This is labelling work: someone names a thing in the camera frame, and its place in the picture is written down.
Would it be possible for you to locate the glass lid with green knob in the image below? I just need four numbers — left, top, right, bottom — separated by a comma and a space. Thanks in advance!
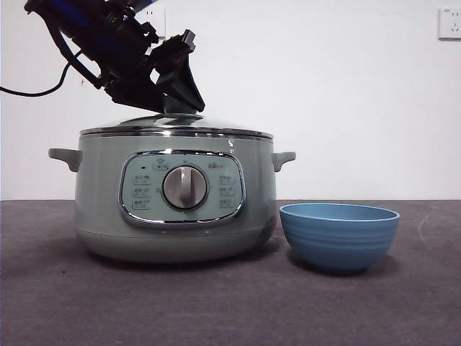
79, 94, 274, 140

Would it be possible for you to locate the pale green electric steamer pot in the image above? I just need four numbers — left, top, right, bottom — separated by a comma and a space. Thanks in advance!
48, 133, 297, 264

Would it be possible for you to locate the blue ribbed bowl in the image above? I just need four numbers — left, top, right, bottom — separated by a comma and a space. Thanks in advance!
279, 202, 401, 276

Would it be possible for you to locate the white wall socket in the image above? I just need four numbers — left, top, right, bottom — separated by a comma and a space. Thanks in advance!
143, 6, 167, 38
437, 7, 461, 41

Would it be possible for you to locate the black cable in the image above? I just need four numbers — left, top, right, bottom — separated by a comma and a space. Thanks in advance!
0, 48, 84, 97

